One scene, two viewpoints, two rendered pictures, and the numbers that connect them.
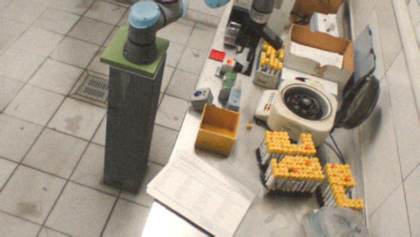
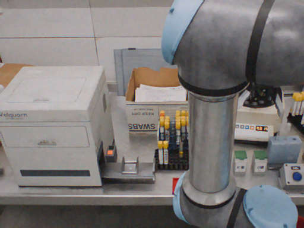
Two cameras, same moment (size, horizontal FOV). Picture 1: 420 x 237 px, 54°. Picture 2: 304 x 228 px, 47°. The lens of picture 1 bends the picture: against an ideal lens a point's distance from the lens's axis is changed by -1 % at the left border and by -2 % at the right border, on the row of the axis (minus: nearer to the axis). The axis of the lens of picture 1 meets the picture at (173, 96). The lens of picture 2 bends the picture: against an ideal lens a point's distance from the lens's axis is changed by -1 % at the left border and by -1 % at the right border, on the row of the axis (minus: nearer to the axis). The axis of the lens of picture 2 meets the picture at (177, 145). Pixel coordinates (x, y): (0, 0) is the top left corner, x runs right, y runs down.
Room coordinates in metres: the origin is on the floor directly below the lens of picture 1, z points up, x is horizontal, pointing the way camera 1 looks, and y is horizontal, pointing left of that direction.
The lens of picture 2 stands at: (1.65, 0.66, 1.67)
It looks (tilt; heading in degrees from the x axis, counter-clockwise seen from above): 38 degrees down; 263
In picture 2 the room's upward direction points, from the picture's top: straight up
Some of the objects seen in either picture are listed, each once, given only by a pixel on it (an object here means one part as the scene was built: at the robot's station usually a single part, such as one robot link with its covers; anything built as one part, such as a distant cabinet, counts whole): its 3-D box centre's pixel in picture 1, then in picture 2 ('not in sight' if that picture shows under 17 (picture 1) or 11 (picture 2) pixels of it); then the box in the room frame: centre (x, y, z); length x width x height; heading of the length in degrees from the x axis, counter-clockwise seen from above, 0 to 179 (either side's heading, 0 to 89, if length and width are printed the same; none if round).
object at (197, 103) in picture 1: (206, 100); (292, 173); (1.19, -0.13, 0.92); 0.13 x 0.07 x 0.08; 83
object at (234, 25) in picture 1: (234, 28); (123, 167); (1.72, -0.22, 0.92); 0.21 x 0.07 x 0.05; 173
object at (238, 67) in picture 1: (246, 52); (179, 149); (1.54, -0.28, 0.93); 0.17 x 0.09 x 0.11; 172
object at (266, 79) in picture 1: (268, 66); (186, 135); (1.50, -0.38, 0.91); 0.20 x 0.10 x 0.07; 173
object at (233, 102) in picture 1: (232, 105); (282, 151); (1.18, -0.23, 0.92); 0.10 x 0.07 x 0.10; 175
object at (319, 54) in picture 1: (315, 58); (160, 98); (1.57, -0.59, 0.95); 0.29 x 0.25 x 0.15; 83
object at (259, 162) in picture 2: (225, 91); (259, 162); (1.27, -0.20, 0.91); 0.05 x 0.04 x 0.07; 83
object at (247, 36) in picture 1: (251, 31); (265, 79); (1.29, -0.23, 1.20); 0.09 x 0.08 x 0.12; 76
